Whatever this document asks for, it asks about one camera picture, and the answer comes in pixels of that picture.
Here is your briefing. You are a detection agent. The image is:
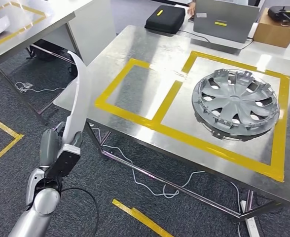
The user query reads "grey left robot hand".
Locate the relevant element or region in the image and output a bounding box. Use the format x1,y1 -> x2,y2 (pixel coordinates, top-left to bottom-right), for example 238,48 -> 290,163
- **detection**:
39,121 -> 82,167

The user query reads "stainless steel workbench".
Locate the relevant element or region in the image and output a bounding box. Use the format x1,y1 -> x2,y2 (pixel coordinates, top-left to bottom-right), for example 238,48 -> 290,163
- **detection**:
54,24 -> 290,226

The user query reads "black zip case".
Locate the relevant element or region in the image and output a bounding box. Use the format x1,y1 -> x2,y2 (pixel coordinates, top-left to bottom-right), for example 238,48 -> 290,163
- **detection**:
144,4 -> 186,35

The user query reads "grey laptop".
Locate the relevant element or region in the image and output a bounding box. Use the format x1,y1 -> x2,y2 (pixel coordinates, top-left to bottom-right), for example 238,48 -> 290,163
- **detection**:
193,0 -> 260,44

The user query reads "metal floor socket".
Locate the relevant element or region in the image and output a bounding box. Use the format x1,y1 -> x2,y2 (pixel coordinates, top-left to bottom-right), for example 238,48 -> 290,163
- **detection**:
15,81 -> 33,93

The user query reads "grey plastic hubcap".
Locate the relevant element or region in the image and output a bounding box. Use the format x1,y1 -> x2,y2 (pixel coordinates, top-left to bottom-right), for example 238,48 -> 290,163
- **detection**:
192,68 -> 280,138

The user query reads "cardboard box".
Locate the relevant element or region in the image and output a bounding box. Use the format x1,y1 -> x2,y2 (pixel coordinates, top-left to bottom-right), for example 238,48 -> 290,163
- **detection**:
253,8 -> 290,49

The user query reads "black electronic device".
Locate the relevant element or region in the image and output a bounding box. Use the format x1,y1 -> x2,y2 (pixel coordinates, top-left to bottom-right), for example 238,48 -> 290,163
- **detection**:
268,5 -> 290,24

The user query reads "stainless steel table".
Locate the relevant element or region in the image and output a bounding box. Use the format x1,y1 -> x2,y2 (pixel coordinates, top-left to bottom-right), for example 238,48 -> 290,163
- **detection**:
0,0 -> 94,126

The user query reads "white power strip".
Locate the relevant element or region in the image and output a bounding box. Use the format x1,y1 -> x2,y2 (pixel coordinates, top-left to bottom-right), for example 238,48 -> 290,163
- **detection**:
240,199 -> 260,237

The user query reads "black table cable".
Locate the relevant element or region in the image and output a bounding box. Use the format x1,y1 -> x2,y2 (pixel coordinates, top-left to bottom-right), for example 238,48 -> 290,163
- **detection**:
178,30 -> 211,43

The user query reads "white floor cable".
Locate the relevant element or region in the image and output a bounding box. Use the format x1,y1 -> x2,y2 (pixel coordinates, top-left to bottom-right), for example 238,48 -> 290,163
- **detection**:
14,81 -> 207,199

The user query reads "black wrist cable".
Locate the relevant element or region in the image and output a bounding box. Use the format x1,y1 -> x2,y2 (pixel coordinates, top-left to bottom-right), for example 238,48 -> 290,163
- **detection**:
61,187 -> 100,237

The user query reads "yellow table tape frame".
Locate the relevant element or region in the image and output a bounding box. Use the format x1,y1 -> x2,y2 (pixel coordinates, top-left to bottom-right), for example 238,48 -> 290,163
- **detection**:
0,0 -> 47,53
95,50 -> 290,183

